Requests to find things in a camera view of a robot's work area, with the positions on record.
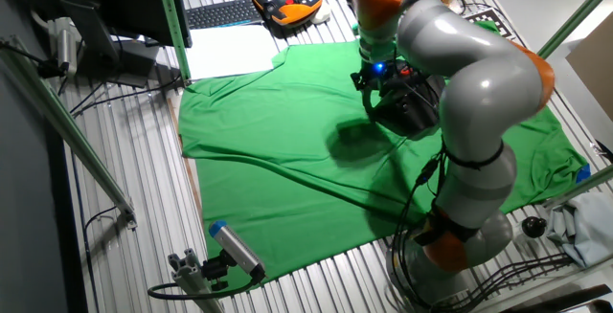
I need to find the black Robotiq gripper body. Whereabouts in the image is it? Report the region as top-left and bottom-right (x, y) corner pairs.
(351, 58), (425, 98)

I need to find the black steering wheel base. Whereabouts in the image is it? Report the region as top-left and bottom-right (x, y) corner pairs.
(380, 80), (442, 136)

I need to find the white computer mouse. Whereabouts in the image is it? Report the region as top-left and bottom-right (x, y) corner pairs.
(309, 2), (333, 25)

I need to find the black white checker marker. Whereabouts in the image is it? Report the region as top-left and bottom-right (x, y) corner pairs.
(462, 8), (516, 39)

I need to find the green cloth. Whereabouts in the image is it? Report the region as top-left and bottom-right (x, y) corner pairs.
(177, 18), (591, 288)

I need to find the white paper sheet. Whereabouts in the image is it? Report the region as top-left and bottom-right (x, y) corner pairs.
(184, 24), (282, 82)

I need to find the black keyboard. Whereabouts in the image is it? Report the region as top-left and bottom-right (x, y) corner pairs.
(184, 0), (265, 31)

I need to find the brown cardboard sheet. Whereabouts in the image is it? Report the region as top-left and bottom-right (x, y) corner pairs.
(565, 25), (613, 123)

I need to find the black ball knob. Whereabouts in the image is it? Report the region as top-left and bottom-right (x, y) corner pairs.
(521, 215), (548, 239)

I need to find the grey crumpled cloth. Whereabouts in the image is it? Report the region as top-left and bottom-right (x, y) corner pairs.
(545, 191), (613, 269)

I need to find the black monitor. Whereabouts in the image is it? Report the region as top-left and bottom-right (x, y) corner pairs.
(18, 0), (193, 49)

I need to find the black monitor stand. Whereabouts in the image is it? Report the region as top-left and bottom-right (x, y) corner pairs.
(59, 0), (160, 89)

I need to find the green frame beam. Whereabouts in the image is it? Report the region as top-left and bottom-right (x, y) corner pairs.
(542, 164), (613, 210)
(535, 0), (613, 60)
(0, 34), (138, 231)

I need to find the green frame post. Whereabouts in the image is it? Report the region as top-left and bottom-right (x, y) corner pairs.
(153, 0), (193, 85)

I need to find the silver camera with blue cap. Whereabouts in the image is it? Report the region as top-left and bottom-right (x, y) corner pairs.
(208, 220), (267, 285)

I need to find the black floor cable bundle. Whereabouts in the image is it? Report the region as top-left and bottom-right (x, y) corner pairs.
(443, 253), (576, 313)

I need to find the aluminium extrusion camera mount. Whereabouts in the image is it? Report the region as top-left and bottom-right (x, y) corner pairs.
(167, 248), (226, 313)

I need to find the black camera cable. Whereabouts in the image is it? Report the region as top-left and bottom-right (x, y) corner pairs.
(147, 274), (262, 302)

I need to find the silver camera on stand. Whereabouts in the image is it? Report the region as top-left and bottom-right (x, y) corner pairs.
(46, 15), (80, 78)

